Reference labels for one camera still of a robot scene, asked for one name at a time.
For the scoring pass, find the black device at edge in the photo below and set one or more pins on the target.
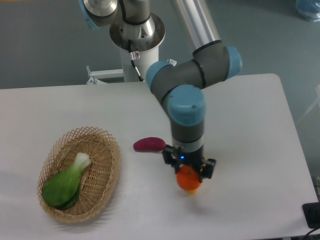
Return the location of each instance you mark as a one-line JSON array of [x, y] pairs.
[[311, 213]]

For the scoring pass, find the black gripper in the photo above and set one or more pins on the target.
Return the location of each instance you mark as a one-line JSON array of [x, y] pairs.
[[175, 157]]

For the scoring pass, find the yellow mango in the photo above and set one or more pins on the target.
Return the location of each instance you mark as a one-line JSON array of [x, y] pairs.
[[191, 192]]

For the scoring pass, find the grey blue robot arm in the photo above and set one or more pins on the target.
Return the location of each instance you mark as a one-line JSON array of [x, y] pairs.
[[177, 87]]

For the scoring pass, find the purple sweet potato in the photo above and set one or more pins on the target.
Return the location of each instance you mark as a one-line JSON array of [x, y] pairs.
[[149, 144]]

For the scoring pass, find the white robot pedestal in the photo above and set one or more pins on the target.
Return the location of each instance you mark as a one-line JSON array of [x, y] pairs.
[[138, 45]]

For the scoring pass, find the green bok choy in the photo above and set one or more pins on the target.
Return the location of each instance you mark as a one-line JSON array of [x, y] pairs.
[[62, 190]]

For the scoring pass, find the orange fruit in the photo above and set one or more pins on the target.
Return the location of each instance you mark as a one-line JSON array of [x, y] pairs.
[[187, 179]]

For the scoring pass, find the woven wicker basket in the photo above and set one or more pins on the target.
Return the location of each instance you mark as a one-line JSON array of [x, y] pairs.
[[98, 179]]

